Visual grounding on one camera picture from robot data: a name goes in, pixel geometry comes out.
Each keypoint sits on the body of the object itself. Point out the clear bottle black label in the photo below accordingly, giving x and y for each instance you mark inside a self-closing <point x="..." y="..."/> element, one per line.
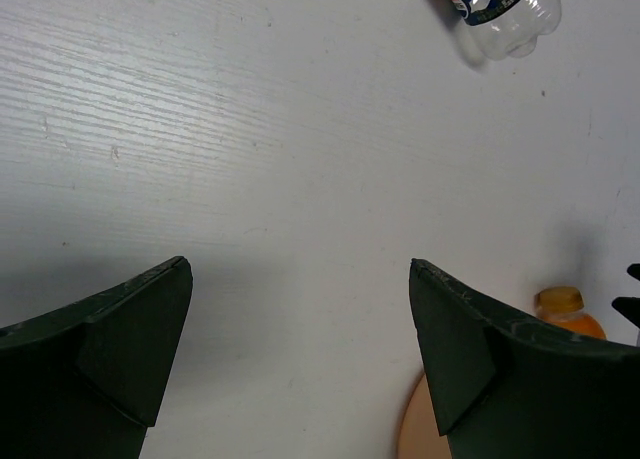
<point x="485" y="31"/>

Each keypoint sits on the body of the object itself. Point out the orange bin grey rim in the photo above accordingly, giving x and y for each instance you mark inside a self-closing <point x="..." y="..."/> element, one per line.
<point x="418" y="436"/>

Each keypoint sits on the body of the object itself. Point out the small orange bottle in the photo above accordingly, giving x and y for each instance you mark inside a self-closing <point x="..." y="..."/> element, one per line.
<point x="563" y="306"/>

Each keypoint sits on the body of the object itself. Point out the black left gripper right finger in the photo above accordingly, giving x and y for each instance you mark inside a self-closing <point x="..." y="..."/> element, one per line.
<point x="504" y="384"/>

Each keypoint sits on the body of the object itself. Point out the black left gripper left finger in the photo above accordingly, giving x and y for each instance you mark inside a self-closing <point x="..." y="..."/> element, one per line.
<point x="87" y="380"/>

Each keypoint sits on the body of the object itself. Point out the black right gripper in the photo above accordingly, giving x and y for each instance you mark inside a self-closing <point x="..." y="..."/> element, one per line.
<point x="629" y="307"/>

